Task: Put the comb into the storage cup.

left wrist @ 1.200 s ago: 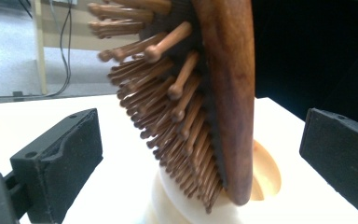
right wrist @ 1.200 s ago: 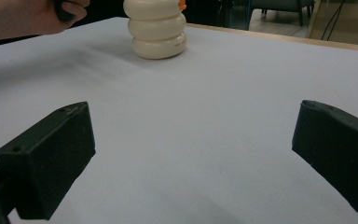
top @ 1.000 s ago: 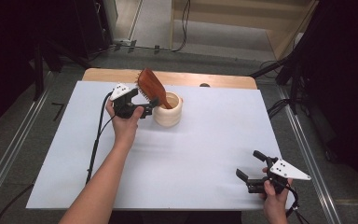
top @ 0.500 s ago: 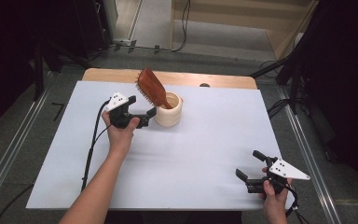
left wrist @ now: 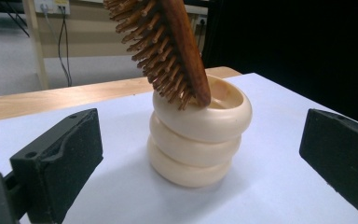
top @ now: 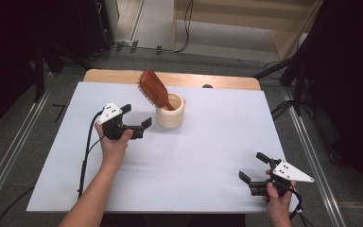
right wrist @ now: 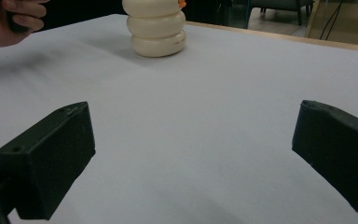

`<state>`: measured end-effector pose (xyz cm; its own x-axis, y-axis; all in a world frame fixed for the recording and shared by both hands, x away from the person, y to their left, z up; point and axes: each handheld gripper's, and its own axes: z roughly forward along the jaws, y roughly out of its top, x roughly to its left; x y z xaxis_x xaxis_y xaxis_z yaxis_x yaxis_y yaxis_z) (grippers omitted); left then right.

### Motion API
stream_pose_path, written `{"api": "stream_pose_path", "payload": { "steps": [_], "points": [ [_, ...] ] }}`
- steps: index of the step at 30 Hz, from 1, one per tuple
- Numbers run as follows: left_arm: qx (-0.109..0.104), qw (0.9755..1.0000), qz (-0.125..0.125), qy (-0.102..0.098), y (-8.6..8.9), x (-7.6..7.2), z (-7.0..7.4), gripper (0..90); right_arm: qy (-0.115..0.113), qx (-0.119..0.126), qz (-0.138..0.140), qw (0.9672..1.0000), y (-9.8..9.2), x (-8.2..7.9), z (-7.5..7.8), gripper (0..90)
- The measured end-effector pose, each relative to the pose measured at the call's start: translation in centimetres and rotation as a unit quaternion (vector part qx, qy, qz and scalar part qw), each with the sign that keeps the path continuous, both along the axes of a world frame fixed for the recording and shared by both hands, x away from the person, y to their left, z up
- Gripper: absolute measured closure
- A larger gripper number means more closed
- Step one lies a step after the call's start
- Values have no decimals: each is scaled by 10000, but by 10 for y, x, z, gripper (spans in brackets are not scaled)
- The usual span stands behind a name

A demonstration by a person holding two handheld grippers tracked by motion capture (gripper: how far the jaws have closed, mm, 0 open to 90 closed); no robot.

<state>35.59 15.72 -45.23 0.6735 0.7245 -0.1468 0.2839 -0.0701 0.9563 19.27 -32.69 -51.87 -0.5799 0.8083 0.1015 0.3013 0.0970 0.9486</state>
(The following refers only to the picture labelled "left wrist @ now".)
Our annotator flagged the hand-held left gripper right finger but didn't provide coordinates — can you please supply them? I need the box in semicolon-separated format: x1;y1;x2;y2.
298;107;358;224

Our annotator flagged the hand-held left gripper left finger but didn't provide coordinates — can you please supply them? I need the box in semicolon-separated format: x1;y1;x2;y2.
8;107;104;224

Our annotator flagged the cream ribbed cup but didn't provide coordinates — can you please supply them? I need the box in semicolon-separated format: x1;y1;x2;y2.
146;74;254;189

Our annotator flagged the brown wooden hairbrush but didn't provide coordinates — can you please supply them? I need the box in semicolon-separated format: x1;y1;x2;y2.
103;0;213;112

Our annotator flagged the white table mat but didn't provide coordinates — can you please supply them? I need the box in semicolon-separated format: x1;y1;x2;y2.
0;72;358;224

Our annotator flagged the black curtain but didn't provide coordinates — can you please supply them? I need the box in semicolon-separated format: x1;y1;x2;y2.
200;0;358;129

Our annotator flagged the black hanging cable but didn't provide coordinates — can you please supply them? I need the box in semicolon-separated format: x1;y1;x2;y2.
56;5;74;88

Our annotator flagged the grey cable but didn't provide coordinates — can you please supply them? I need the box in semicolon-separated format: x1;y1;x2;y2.
40;4;61;48

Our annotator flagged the white wall socket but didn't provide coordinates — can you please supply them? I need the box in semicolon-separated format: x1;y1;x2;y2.
33;0;72;16

